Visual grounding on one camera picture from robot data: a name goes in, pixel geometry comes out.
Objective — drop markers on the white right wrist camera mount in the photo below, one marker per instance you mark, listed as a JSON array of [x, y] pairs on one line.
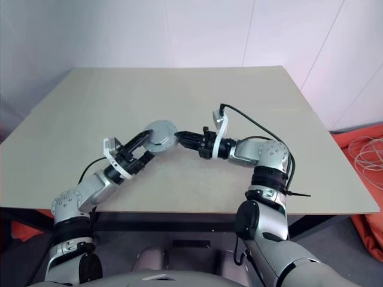
[[221, 131]]

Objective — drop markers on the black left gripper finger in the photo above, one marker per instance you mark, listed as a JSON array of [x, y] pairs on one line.
[[146, 160], [139, 140]]

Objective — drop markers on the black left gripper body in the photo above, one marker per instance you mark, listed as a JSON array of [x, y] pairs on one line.
[[128, 161]]

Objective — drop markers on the black table frame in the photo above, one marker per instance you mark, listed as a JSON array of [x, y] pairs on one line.
[[164, 222]]

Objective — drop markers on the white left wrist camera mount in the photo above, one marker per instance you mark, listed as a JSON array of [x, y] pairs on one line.
[[119, 169]]

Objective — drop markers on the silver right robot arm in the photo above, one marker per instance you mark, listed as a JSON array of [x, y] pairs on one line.
[[263, 221]]

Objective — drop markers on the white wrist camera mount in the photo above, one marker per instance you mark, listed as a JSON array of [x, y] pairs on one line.
[[119, 169], [221, 131]]

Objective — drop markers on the orange fabric cushion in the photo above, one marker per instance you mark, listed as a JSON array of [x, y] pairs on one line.
[[344, 143]]

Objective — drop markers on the orange fabric piece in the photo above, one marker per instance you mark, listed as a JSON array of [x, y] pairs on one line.
[[27, 233]]

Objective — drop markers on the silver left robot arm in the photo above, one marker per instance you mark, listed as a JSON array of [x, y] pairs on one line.
[[95, 188]]

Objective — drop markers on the round silver motor lid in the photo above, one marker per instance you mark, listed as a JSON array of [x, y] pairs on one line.
[[163, 131]]

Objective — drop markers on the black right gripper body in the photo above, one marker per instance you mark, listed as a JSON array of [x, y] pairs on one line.
[[206, 143]]

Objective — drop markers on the dark grey rounded shape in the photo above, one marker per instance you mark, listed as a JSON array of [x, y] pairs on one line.
[[151, 258], [232, 260]]

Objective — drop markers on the grey curved robot torso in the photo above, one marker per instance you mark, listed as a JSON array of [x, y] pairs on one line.
[[179, 279]]

